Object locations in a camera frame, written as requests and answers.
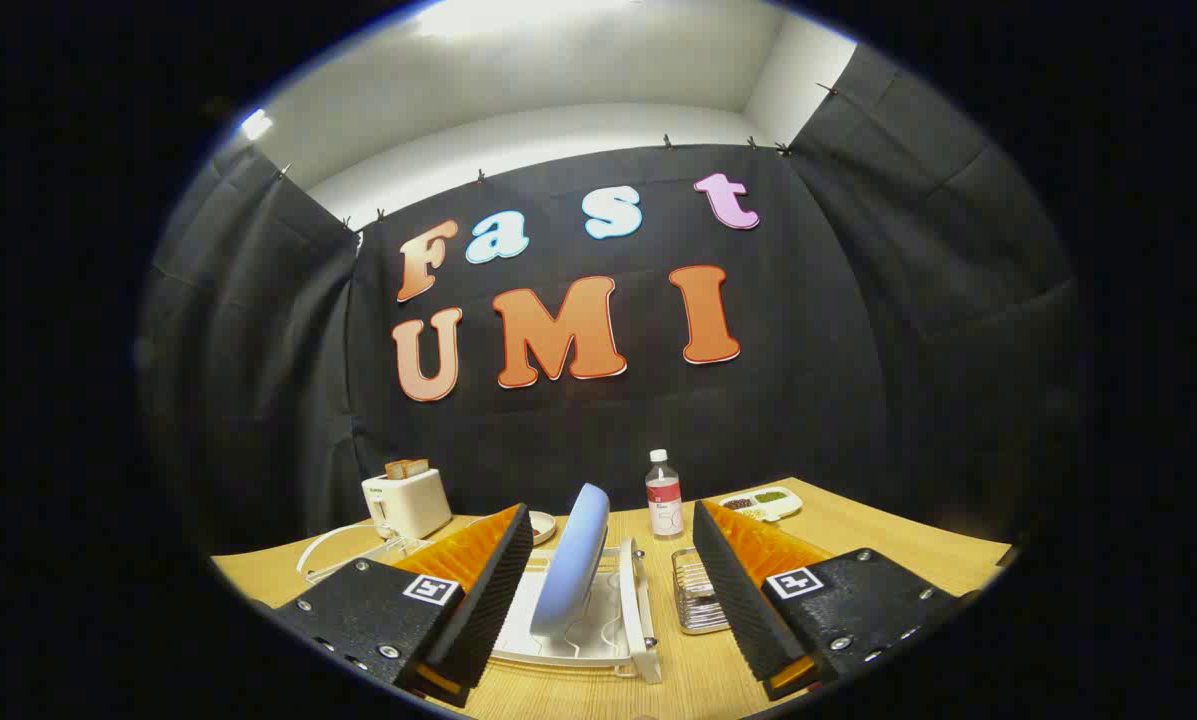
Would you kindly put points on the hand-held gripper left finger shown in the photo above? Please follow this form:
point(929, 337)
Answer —
point(493, 590)

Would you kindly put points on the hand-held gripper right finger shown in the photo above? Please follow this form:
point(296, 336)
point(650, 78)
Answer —
point(733, 590)

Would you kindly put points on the blue plate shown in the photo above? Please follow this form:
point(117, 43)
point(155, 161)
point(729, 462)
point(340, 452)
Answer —
point(573, 550)

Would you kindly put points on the small white plate with food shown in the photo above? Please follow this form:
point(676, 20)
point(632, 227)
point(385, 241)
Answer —
point(543, 527)

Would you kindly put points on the white divided dish with spices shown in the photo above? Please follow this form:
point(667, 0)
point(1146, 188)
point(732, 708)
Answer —
point(763, 503)

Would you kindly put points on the clear bottle with red label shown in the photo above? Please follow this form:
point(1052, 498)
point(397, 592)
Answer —
point(664, 500)

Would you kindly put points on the white toaster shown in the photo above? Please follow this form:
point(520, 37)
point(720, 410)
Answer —
point(413, 500)

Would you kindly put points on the brown toast slices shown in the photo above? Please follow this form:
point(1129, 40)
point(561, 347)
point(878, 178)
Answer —
point(406, 468)

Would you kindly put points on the black backdrop cloth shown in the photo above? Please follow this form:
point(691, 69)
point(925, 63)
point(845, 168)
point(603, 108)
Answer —
point(808, 400)

